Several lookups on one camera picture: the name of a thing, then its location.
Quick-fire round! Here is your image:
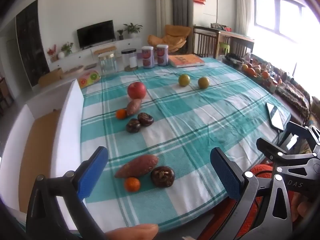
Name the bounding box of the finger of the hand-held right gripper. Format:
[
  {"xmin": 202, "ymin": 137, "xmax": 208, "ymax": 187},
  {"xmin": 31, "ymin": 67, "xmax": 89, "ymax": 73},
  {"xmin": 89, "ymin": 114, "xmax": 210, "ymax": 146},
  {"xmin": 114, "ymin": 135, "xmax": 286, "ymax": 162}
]
[
  {"xmin": 284, "ymin": 121, "xmax": 320, "ymax": 153},
  {"xmin": 256, "ymin": 137, "xmax": 292, "ymax": 161}
]

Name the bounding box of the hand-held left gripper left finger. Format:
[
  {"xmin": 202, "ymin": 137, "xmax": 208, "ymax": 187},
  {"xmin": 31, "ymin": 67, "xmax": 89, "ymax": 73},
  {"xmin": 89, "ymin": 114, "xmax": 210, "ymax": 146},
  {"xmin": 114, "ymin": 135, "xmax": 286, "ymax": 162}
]
[{"xmin": 26, "ymin": 146, "xmax": 109, "ymax": 240}]

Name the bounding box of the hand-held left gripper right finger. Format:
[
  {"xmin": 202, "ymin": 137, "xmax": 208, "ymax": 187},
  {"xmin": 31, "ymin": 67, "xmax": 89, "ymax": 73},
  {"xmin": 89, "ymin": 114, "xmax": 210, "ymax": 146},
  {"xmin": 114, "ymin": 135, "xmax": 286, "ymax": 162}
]
[{"xmin": 197, "ymin": 147, "xmax": 293, "ymax": 240}]

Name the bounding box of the large sweet potato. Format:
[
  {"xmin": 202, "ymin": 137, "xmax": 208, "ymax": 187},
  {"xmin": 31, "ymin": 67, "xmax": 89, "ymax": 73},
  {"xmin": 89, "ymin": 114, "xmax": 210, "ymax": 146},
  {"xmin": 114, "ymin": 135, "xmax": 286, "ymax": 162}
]
[{"xmin": 114, "ymin": 154, "xmax": 159, "ymax": 179}]

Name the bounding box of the white cardboard box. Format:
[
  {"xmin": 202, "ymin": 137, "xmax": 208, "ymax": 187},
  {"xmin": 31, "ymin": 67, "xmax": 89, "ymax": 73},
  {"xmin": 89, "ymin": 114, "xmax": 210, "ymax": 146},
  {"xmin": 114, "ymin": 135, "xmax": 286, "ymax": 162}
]
[{"xmin": 0, "ymin": 79, "xmax": 85, "ymax": 230}]

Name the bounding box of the dark water chestnut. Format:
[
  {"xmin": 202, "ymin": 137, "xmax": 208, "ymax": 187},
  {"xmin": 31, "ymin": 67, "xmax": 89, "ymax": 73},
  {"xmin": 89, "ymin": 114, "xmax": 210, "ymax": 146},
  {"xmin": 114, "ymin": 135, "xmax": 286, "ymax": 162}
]
[
  {"xmin": 126, "ymin": 119, "xmax": 142, "ymax": 133},
  {"xmin": 137, "ymin": 113, "xmax": 154, "ymax": 126},
  {"xmin": 150, "ymin": 166, "xmax": 176, "ymax": 188}
]

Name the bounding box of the small sweet potato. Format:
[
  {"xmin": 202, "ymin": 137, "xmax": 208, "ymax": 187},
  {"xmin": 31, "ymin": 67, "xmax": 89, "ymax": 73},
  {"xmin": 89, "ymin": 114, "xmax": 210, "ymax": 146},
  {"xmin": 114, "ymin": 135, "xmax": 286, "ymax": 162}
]
[{"xmin": 126, "ymin": 98, "xmax": 142, "ymax": 116}]

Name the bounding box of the person's right hand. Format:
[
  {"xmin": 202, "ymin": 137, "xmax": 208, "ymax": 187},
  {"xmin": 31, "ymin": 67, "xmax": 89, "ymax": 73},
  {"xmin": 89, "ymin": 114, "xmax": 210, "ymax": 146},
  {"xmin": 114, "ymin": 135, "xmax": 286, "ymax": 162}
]
[{"xmin": 297, "ymin": 199, "xmax": 316, "ymax": 222}]

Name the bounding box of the person's left hand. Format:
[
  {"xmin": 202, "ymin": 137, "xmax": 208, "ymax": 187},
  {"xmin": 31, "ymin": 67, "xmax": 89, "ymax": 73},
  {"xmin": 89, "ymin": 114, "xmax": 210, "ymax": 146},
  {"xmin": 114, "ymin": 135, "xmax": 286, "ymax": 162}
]
[{"xmin": 104, "ymin": 224, "xmax": 159, "ymax": 240}]

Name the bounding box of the orange knitted cloth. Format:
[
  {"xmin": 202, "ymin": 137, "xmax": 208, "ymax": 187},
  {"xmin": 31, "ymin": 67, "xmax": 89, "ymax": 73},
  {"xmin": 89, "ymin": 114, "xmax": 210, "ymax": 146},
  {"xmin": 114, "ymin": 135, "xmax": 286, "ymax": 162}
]
[{"xmin": 232, "ymin": 164, "xmax": 300, "ymax": 240}]

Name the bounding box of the black smartphone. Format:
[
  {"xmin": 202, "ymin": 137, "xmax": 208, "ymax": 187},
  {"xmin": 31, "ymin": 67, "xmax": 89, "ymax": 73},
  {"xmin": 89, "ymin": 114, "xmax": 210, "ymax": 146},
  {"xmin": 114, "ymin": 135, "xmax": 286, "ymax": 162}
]
[{"xmin": 265, "ymin": 102, "xmax": 285, "ymax": 132}]

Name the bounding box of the teal checked tablecloth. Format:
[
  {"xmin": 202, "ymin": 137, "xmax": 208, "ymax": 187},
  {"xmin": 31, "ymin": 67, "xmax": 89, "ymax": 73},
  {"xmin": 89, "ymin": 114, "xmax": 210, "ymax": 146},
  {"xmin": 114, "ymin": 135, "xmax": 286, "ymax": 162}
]
[{"xmin": 80, "ymin": 57, "xmax": 292, "ymax": 233}]

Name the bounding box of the basket of oranges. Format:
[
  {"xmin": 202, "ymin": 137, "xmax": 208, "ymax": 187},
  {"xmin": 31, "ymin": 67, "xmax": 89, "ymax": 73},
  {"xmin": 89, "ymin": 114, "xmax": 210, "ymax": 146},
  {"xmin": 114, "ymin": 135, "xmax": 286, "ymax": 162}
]
[{"xmin": 241, "ymin": 64, "xmax": 272, "ymax": 84}]

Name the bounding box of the red apple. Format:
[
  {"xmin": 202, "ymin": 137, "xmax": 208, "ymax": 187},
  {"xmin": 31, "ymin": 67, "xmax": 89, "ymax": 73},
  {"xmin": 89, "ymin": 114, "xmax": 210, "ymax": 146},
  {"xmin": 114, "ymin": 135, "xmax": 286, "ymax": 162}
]
[{"xmin": 127, "ymin": 81, "xmax": 147, "ymax": 99}]

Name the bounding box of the fruit pattern plate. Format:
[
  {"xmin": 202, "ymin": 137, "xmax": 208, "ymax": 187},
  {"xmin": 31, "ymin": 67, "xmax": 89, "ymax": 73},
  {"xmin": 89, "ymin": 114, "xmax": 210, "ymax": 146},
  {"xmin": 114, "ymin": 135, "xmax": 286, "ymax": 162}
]
[{"xmin": 77, "ymin": 70, "xmax": 102, "ymax": 89}]

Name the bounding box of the black tray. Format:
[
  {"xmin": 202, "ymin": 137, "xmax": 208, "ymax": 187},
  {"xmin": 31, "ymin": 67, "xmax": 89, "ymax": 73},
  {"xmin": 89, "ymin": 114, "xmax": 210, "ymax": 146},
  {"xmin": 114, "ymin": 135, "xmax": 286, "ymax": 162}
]
[{"xmin": 222, "ymin": 52, "xmax": 247, "ymax": 67}]

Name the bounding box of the wooden tray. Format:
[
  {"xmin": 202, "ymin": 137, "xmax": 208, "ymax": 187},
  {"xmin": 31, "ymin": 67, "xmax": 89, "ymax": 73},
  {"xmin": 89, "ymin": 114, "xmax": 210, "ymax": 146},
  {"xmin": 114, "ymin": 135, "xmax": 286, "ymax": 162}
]
[{"xmin": 60, "ymin": 65, "xmax": 84, "ymax": 74}]

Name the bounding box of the brown cardboard box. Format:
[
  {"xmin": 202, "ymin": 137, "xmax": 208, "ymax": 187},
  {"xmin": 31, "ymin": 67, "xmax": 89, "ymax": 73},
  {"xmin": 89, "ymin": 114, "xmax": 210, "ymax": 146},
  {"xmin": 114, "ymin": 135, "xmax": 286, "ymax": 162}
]
[{"xmin": 38, "ymin": 67, "xmax": 64, "ymax": 87}]

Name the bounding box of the clear glass jar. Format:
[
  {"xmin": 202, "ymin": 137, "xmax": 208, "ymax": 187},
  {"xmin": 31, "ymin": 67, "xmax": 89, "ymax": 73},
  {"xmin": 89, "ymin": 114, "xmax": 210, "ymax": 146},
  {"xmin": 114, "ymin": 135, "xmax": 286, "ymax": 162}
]
[{"xmin": 98, "ymin": 53, "xmax": 118, "ymax": 76}]

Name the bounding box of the green plastic stool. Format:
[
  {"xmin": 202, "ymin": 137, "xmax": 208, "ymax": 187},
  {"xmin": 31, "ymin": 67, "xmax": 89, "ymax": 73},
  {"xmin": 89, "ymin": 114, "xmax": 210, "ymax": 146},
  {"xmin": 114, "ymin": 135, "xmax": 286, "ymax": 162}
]
[{"xmin": 215, "ymin": 42, "xmax": 231, "ymax": 59}]

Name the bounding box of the orange book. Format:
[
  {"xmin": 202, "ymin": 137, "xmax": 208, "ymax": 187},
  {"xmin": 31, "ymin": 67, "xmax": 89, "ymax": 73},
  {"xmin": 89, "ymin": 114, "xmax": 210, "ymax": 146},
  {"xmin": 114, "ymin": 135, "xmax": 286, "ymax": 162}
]
[{"xmin": 168, "ymin": 54, "xmax": 206, "ymax": 68}]

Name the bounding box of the black lid jar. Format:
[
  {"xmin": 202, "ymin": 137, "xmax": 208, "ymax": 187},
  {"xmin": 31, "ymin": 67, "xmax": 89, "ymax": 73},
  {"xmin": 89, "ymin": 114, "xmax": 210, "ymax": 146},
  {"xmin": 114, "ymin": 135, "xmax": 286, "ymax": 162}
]
[{"xmin": 121, "ymin": 48, "xmax": 139, "ymax": 72}]

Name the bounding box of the white television cabinet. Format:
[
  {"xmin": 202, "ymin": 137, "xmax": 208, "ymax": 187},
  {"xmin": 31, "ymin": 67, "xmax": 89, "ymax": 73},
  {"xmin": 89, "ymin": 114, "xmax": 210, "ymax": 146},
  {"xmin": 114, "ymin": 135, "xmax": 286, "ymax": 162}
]
[{"xmin": 47, "ymin": 37, "xmax": 142, "ymax": 72}]

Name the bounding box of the wooden bench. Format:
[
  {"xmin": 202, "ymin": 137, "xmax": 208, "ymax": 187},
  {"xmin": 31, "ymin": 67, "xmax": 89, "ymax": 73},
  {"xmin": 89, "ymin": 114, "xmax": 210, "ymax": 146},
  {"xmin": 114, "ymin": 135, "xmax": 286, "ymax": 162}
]
[{"xmin": 90, "ymin": 45, "xmax": 117, "ymax": 55}]

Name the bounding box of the wooden railed furniture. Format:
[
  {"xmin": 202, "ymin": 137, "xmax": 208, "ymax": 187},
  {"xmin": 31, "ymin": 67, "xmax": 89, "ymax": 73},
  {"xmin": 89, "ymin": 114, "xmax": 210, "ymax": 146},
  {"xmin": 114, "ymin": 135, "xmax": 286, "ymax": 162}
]
[{"xmin": 192, "ymin": 25, "xmax": 255, "ymax": 59}]

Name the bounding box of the window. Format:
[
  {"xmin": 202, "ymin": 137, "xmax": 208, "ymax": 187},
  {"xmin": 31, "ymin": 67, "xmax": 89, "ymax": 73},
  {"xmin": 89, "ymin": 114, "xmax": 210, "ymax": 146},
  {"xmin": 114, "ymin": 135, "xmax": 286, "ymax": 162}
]
[{"xmin": 252, "ymin": 0, "xmax": 318, "ymax": 38}]

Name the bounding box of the leafy potted plant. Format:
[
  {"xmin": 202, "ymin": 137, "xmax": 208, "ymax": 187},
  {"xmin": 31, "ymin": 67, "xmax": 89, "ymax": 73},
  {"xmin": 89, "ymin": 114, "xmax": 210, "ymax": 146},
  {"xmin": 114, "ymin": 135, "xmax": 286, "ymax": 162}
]
[{"xmin": 61, "ymin": 42, "xmax": 74, "ymax": 57}]

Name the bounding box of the red flower decoration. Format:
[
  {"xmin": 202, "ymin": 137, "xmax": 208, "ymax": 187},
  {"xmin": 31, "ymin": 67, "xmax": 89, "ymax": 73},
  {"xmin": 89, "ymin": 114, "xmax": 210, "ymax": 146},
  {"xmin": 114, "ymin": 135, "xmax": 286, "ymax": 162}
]
[{"xmin": 47, "ymin": 44, "xmax": 57, "ymax": 62}]

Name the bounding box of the red label can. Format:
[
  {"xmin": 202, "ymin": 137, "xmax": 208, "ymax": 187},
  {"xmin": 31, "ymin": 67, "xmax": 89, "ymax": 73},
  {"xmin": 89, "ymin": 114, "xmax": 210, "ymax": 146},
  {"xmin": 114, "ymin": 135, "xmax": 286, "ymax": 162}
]
[
  {"xmin": 142, "ymin": 46, "xmax": 154, "ymax": 69},
  {"xmin": 157, "ymin": 44, "xmax": 169, "ymax": 67}
]

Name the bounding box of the flat screen television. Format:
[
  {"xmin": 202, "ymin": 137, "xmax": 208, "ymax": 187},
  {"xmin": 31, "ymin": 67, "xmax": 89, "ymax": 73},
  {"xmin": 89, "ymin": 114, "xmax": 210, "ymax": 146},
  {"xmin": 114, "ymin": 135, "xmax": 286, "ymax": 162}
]
[{"xmin": 76, "ymin": 20, "xmax": 116, "ymax": 49}]

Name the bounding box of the white curtain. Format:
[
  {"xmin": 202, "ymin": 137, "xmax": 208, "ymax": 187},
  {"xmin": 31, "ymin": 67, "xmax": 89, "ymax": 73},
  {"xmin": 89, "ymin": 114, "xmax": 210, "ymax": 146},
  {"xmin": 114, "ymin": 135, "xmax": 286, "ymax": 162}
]
[{"xmin": 235, "ymin": 0, "xmax": 255, "ymax": 38}]

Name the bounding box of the dark bookcase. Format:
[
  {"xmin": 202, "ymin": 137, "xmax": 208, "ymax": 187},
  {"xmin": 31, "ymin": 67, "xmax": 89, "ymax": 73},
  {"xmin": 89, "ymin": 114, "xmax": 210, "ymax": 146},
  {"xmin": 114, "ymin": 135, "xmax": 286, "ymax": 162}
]
[{"xmin": 15, "ymin": 0, "xmax": 50, "ymax": 88}]

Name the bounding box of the orange lounge chair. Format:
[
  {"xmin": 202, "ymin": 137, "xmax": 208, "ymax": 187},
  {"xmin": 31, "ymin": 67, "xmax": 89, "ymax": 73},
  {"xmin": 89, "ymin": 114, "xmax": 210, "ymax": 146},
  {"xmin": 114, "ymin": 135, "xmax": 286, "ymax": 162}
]
[{"xmin": 147, "ymin": 24, "xmax": 192, "ymax": 53}]

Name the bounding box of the large green potted plant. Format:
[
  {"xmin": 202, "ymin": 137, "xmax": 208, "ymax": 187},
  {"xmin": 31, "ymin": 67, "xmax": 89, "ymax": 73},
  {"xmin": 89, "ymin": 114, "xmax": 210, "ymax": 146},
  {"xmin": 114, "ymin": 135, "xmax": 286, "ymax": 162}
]
[{"xmin": 123, "ymin": 22, "xmax": 143, "ymax": 39}]

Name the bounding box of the grey curtain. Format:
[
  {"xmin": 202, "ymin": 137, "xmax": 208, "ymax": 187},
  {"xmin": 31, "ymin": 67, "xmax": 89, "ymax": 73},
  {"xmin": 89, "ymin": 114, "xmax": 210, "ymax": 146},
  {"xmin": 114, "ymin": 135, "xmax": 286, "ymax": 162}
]
[{"xmin": 165, "ymin": 0, "xmax": 194, "ymax": 28}]

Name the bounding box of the white standing air conditioner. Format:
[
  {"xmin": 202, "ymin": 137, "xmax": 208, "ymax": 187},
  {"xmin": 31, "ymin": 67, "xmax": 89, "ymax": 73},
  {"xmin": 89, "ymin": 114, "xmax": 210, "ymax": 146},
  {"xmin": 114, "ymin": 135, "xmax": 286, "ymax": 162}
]
[{"xmin": 155, "ymin": 0, "xmax": 173, "ymax": 46}]

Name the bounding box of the black cable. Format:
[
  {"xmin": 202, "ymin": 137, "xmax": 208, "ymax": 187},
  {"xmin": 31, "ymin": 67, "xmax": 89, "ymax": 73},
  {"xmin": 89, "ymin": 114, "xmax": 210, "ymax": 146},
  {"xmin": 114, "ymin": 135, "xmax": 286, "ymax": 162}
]
[{"xmin": 275, "ymin": 129, "xmax": 290, "ymax": 153}]

